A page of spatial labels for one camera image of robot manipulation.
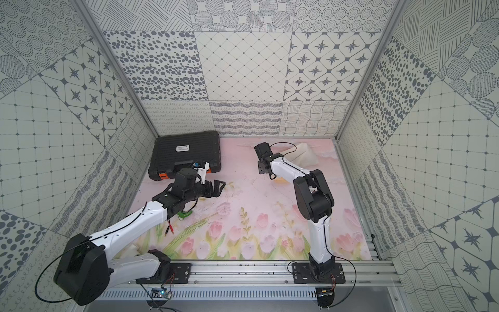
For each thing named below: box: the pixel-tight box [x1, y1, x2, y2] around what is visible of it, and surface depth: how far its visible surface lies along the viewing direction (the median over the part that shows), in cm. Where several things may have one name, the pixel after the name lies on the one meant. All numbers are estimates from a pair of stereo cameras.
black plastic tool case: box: [148, 131, 222, 181], surface depth 107 cm
